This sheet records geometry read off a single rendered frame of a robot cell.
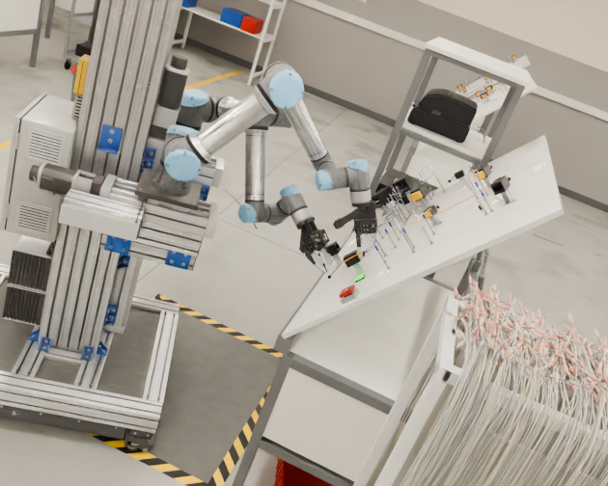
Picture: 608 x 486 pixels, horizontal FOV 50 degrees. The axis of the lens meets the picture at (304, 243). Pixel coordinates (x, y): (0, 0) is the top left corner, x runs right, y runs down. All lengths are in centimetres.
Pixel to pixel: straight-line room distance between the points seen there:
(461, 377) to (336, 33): 875
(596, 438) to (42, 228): 204
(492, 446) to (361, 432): 101
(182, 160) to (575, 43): 807
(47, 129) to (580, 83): 821
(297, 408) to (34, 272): 125
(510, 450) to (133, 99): 173
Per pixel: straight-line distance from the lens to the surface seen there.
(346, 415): 241
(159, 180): 238
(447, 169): 552
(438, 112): 327
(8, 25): 700
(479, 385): 139
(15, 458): 289
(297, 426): 250
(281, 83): 212
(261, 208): 247
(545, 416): 145
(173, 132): 231
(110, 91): 248
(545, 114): 985
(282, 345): 233
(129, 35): 242
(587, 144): 1000
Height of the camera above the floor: 213
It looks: 25 degrees down
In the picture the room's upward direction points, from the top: 20 degrees clockwise
